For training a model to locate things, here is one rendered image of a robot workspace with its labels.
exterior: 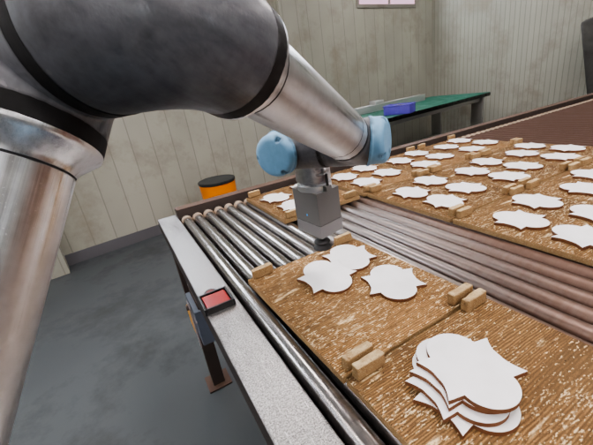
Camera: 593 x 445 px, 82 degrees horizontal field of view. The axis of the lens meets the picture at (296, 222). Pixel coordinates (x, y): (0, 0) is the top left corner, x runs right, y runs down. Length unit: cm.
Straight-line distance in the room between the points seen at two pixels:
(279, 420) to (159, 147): 384
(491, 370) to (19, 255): 57
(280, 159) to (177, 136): 375
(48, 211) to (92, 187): 387
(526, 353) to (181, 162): 400
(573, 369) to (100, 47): 69
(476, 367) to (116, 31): 57
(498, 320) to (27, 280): 69
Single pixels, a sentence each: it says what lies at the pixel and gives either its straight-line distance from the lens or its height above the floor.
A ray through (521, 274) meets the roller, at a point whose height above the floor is 92.
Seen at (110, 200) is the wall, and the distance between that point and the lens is 421.
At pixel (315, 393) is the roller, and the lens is 64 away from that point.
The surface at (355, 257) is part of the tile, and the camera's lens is 93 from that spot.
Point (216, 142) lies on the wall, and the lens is 446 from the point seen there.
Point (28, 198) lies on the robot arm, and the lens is 29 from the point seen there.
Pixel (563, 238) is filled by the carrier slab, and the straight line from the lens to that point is 107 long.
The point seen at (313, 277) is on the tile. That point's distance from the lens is 85.
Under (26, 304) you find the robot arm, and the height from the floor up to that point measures 128.
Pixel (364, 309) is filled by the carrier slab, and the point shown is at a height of 94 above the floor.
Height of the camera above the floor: 138
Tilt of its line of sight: 21 degrees down
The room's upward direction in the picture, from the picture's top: 9 degrees counter-clockwise
